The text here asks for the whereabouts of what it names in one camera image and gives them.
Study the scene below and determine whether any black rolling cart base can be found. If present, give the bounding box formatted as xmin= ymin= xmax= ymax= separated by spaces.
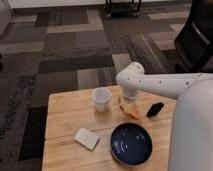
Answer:
xmin=103 ymin=0 xmax=142 ymax=19

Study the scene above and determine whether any black rectangular object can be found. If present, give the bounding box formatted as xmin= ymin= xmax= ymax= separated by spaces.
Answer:
xmin=147 ymin=102 xmax=164 ymax=118

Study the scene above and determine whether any dark blue bowl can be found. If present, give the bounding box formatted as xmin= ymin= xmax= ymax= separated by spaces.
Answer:
xmin=110 ymin=123 xmax=153 ymax=166

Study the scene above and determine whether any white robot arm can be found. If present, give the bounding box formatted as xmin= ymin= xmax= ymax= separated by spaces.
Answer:
xmin=116 ymin=62 xmax=213 ymax=171

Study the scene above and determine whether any orange pepper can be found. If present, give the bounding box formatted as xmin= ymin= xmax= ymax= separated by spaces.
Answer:
xmin=120 ymin=102 xmax=140 ymax=119

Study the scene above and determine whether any white plastic cup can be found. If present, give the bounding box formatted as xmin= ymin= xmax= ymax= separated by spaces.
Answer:
xmin=91 ymin=87 xmax=112 ymax=112

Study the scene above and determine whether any black office chair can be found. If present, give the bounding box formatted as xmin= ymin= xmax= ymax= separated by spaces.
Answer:
xmin=174 ymin=0 xmax=213 ymax=73

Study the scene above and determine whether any white sponge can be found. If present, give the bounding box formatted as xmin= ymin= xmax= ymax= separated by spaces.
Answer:
xmin=74 ymin=128 xmax=99 ymax=151

